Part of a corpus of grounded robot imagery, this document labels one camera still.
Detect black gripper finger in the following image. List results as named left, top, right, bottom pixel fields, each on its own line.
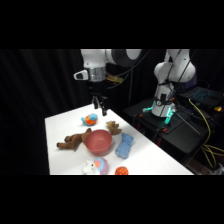
left=91, top=94, right=101, bottom=111
left=99, top=95, right=109, bottom=117

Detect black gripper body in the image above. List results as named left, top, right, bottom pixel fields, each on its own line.
left=88, top=80, right=109, bottom=99

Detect red ball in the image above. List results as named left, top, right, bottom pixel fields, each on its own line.
left=114, top=165, right=130, bottom=176

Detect pink bowl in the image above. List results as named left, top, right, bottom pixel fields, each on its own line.
left=82, top=129, right=113, bottom=157

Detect blue and orange plush toy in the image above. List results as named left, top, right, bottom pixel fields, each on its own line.
left=80, top=112, right=100, bottom=127

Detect small brown teddy bear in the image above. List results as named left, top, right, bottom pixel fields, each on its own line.
left=105, top=120, right=123, bottom=136

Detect brown plush dog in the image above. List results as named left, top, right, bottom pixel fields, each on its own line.
left=56, top=127, right=93, bottom=152

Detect white and pink unicorn plush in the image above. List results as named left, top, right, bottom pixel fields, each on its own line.
left=81, top=157, right=110, bottom=176

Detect black curtain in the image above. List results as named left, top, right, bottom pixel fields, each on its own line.
left=0, top=49, right=224, bottom=176

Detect black robot stand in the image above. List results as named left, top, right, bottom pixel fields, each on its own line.
left=122, top=97, right=224, bottom=165

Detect black laptop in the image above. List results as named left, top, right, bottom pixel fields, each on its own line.
left=181, top=85, right=224, bottom=108

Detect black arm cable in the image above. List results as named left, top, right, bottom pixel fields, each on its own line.
left=105, top=49, right=153, bottom=90

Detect yellow cable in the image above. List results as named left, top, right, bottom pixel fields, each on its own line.
left=187, top=98, right=224, bottom=169

